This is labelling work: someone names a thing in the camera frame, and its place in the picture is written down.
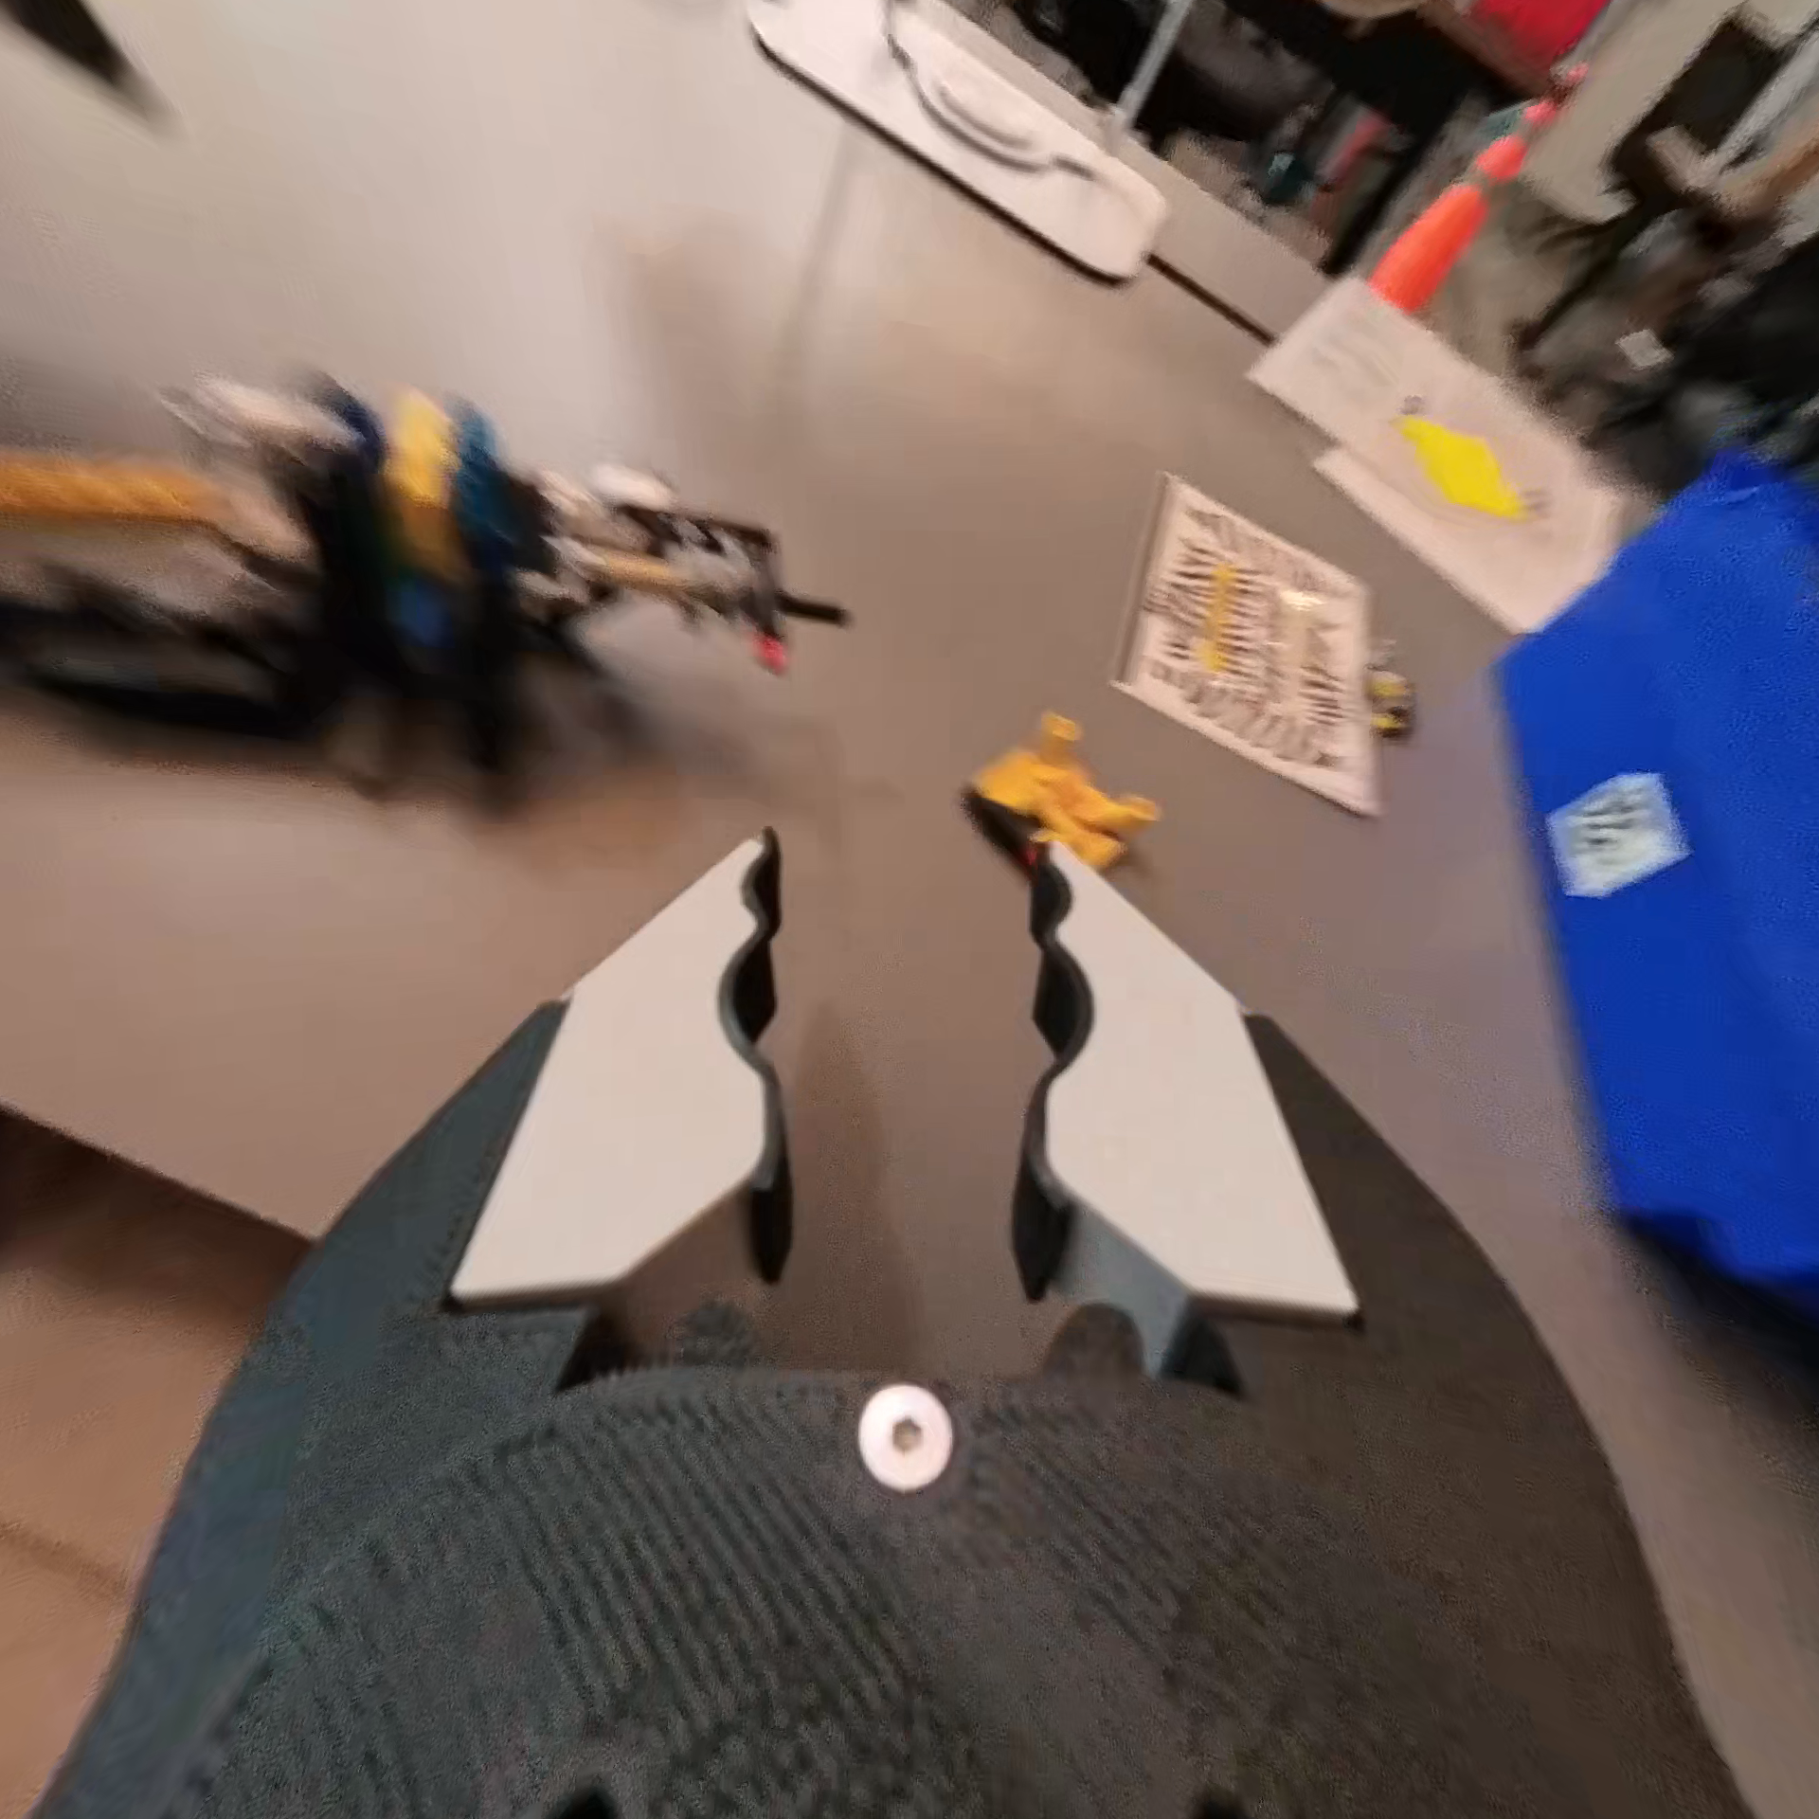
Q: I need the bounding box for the yellow lego subassembly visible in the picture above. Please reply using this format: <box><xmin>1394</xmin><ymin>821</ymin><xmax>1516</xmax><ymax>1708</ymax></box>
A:
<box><xmin>961</xmin><ymin>709</ymin><xmax>1158</xmax><ymax>868</ymax></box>

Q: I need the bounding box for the instruction booklet with yellow picture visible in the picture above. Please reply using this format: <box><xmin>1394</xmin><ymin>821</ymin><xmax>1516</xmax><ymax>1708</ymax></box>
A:
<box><xmin>1245</xmin><ymin>278</ymin><xmax>1625</xmax><ymax>636</ymax></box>

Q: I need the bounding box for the lego parts sheet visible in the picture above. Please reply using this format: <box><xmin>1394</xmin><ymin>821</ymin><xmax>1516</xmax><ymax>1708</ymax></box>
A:
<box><xmin>1106</xmin><ymin>477</ymin><xmax>1385</xmax><ymax>821</ymax></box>

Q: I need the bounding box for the lego vehicle model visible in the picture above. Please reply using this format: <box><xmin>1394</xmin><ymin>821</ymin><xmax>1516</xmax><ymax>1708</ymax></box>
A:
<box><xmin>0</xmin><ymin>365</ymin><xmax>854</xmax><ymax>809</ymax></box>

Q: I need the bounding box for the blue plastic bin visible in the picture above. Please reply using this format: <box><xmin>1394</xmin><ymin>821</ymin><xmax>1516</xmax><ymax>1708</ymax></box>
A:
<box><xmin>1493</xmin><ymin>450</ymin><xmax>1819</xmax><ymax>1318</ymax></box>

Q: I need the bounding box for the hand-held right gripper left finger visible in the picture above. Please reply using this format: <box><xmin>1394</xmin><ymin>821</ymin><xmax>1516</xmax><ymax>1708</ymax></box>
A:
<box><xmin>450</xmin><ymin>835</ymin><xmax>793</xmax><ymax>1307</ymax></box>

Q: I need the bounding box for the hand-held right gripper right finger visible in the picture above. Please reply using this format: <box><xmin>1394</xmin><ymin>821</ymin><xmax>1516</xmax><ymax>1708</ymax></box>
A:
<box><xmin>1013</xmin><ymin>851</ymin><xmax>1364</xmax><ymax>1375</ymax></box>

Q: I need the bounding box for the orange traffic cone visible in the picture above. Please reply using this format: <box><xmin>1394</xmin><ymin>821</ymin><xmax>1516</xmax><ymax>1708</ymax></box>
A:
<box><xmin>1365</xmin><ymin>100</ymin><xmax>1561</xmax><ymax>311</ymax></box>

